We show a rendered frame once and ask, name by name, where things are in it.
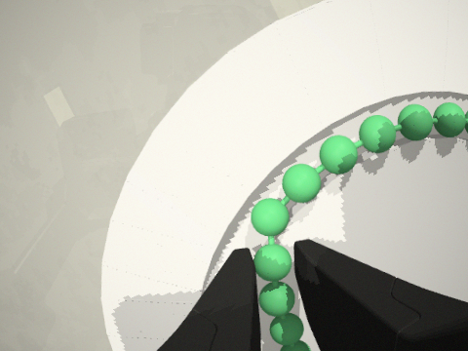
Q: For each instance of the white round board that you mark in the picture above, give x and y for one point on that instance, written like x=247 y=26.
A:
x=268 y=105

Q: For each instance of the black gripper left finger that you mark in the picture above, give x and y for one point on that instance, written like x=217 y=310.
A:
x=226 y=315

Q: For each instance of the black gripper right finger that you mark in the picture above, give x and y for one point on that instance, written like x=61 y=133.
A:
x=351 y=306

